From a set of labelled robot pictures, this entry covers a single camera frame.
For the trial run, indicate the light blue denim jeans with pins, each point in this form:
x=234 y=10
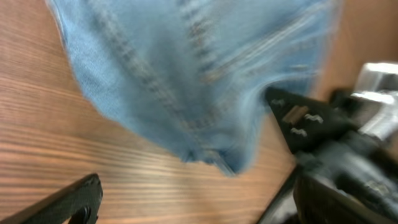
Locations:
x=190 y=76

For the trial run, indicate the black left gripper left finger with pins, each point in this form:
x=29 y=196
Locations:
x=77 y=203

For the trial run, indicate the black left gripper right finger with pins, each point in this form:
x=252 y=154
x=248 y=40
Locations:
x=318 y=203

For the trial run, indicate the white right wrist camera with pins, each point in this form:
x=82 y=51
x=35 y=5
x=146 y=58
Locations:
x=377 y=86

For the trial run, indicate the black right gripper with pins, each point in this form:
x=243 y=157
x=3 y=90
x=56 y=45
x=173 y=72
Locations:
x=325 y=141

